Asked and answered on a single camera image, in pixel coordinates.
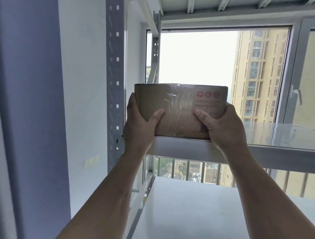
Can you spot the taped brown cardboard box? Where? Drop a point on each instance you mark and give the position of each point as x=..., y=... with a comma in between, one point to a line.
x=182, y=108

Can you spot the person's right forearm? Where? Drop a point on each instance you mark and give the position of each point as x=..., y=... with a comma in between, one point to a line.
x=268, y=192

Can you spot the person's right hand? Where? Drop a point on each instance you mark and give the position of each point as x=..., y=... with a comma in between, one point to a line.
x=225, y=128

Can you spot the person's left thumb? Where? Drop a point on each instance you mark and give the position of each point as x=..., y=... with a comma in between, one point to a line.
x=155, y=117

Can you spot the window safety railing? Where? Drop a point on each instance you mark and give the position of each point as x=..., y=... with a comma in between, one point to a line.
x=187, y=170

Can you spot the white metal shelving rack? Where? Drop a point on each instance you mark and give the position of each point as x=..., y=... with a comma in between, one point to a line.
x=196, y=157

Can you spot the person's left forearm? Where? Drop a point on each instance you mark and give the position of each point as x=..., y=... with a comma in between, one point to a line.
x=105, y=197

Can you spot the white framed window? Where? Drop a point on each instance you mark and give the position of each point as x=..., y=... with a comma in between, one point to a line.
x=246, y=73

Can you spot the person's left hand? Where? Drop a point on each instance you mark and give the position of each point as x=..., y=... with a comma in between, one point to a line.
x=137, y=130

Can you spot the person's right thumb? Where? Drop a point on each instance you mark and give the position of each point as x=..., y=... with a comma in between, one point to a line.
x=203, y=117

